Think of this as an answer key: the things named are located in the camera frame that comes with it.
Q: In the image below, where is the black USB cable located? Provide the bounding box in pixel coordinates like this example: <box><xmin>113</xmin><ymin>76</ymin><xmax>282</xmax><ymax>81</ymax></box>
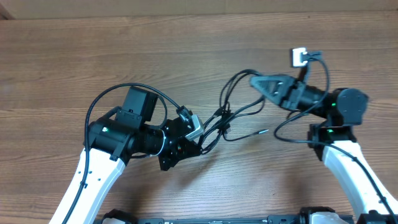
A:
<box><xmin>198</xmin><ymin>68</ymin><xmax>267</xmax><ymax>156</ymax></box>

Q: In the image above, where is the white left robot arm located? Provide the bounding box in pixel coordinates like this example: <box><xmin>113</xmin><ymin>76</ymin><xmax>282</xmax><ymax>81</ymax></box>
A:
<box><xmin>50</xmin><ymin>83</ymin><xmax>204</xmax><ymax>223</ymax></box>

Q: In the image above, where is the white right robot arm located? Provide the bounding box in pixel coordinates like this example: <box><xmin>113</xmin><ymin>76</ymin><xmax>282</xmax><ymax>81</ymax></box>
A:
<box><xmin>250</xmin><ymin>75</ymin><xmax>397</xmax><ymax>223</ymax></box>

